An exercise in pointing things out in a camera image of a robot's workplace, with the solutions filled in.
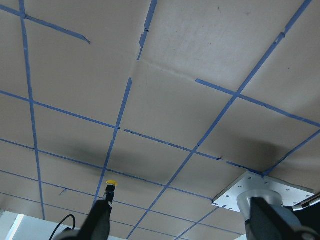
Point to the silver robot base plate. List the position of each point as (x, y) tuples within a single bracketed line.
[(236, 197)]

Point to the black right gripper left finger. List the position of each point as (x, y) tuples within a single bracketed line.
[(97, 224)]

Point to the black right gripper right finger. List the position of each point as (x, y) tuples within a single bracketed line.
[(272, 222)]

